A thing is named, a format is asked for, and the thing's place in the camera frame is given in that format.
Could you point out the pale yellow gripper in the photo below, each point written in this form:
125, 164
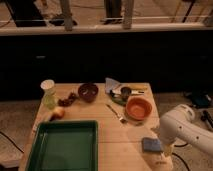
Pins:
167, 149

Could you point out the blue sponge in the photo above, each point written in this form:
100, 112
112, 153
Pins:
151, 145

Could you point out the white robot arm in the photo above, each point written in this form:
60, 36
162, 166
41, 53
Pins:
177, 123

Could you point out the green plastic tray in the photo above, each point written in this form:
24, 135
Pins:
65, 146

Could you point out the orange bowl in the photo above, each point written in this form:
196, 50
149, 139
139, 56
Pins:
138, 108

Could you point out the metal fork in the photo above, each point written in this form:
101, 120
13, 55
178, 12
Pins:
120, 118

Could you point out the small dark cup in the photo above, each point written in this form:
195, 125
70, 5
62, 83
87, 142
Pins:
125, 92

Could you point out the green flat plate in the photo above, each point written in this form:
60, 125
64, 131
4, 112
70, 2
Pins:
117, 99

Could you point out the white marker pen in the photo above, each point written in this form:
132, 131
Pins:
133, 92

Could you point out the white paper napkin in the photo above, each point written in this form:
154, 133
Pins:
111, 84

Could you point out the dark maroon bowl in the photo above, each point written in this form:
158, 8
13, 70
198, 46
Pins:
88, 92

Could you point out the dark brown dried food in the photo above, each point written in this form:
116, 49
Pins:
67, 101

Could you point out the red apple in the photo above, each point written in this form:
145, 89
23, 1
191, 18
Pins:
58, 112

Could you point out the pale green plastic cup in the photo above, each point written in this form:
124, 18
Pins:
49, 101

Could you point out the white paper cup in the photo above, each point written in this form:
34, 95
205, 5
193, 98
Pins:
48, 86

